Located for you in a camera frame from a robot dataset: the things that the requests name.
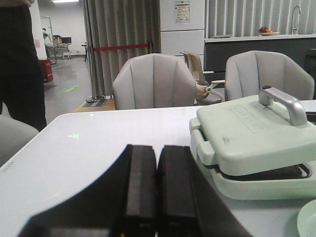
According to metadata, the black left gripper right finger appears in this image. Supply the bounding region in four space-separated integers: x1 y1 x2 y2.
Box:
158 146 251 237

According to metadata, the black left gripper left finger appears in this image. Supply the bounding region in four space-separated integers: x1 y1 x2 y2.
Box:
19 145 157 237

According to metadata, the green breakfast maker lid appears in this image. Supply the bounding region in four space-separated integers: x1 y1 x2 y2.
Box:
189 86 316 176

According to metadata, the green breakfast maker base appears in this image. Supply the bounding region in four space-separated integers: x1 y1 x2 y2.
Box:
189 118 316 200

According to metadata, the beige office chair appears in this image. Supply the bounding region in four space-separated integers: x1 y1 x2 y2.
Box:
180 51 225 106

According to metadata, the light green round plate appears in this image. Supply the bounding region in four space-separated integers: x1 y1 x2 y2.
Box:
297 200 316 237

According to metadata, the left grey upholstered chair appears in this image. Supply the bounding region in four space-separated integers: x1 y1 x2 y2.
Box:
113 53 197 110

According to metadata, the grey upholstered chair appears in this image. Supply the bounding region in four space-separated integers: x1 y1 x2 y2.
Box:
225 50 315 101
113 53 197 110

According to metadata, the right grey upholstered chair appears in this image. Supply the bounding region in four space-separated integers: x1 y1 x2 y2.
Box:
225 50 315 101

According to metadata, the red trash bin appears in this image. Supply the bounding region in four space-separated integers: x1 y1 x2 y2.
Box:
39 59 53 82

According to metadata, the person in black trousers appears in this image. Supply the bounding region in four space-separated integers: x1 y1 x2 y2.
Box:
0 0 47 131

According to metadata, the red barrier belt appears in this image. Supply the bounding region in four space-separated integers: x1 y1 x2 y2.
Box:
93 43 150 51

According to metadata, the beige curtain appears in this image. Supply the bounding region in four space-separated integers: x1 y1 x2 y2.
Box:
83 0 160 97

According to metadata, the white refrigerator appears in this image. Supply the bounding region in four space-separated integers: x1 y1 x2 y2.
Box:
159 0 205 63

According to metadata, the fruit plate on counter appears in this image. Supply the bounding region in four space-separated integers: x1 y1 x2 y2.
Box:
257 27 280 36

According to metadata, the grey kitchen counter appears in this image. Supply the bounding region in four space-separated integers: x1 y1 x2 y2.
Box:
203 34 316 82

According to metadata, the silver kitchen faucet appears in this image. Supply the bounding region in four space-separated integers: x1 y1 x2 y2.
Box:
291 5 302 35

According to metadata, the barrier stanchion post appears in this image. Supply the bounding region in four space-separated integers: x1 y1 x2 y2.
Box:
86 44 106 103

